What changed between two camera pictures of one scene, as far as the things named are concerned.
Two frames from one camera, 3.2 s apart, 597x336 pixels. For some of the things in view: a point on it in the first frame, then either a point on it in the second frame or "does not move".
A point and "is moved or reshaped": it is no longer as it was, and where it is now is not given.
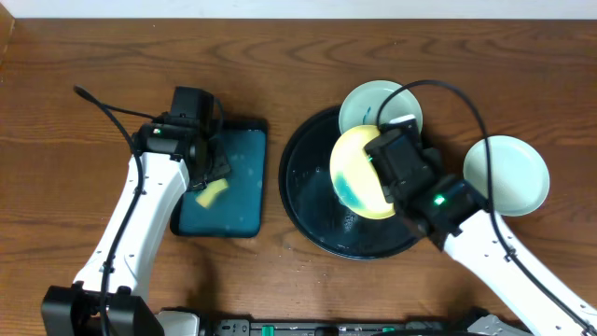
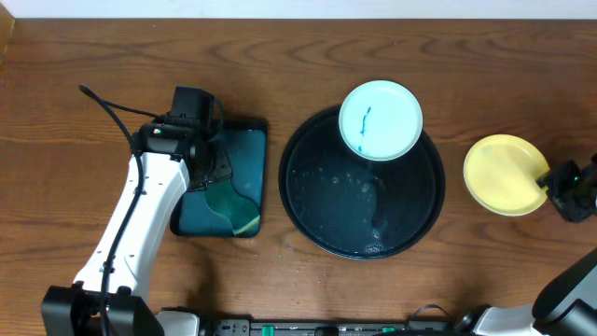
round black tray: [310, 197] does not move
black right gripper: [433, 158] to [554, 177]
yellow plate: [354, 176] to [500, 175]
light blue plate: [360, 105] does not move
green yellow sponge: [205, 198] is moved or reshaped
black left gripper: [214, 164] does not move
